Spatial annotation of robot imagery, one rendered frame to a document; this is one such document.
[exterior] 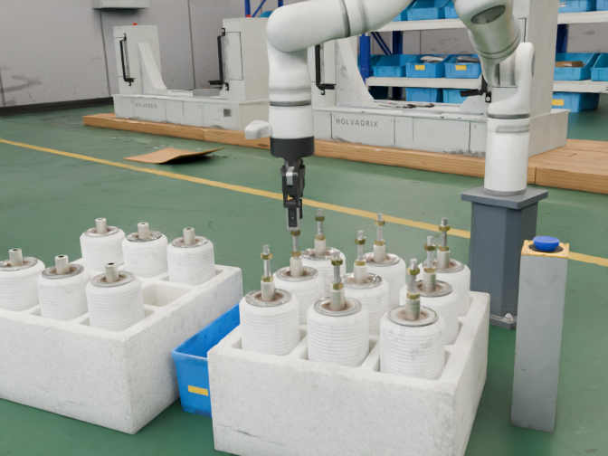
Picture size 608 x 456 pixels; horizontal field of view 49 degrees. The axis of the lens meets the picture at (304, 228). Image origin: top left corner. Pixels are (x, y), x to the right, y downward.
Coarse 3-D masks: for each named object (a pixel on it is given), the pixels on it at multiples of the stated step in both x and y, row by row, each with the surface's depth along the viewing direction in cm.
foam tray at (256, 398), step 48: (240, 336) 110; (480, 336) 115; (240, 384) 104; (288, 384) 100; (336, 384) 97; (384, 384) 94; (432, 384) 93; (480, 384) 121; (240, 432) 107; (288, 432) 103; (336, 432) 100; (384, 432) 96; (432, 432) 93
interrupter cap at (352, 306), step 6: (318, 300) 104; (324, 300) 104; (348, 300) 104; (354, 300) 104; (318, 306) 102; (324, 306) 102; (348, 306) 103; (354, 306) 102; (360, 306) 101; (318, 312) 100; (324, 312) 100; (330, 312) 100; (336, 312) 100; (342, 312) 100; (348, 312) 99; (354, 312) 100
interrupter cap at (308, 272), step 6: (282, 270) 119; (288, 270) 119; (306, 270) 119; (312, 270) 118; (276, 276) 116; (282, 276) 116; (288, 276) 116; (300, 276) 116; (306, 276) 115; (312, 276) 115
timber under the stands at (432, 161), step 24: (96, 120) 555; (120, 120) 528; (144, 120) 518; (240, 144) 430; (264, 144) 413; (336, 144) 371; (360, 144) 368; (576, 144) 347; (600, 144) 345; (432, 168) 329; (456, 168) 319; (480, 168) 310; (528, 168) 293; (552, 168) 287; (576, 168) 285; (600, 168) 283; (600, 192) 274
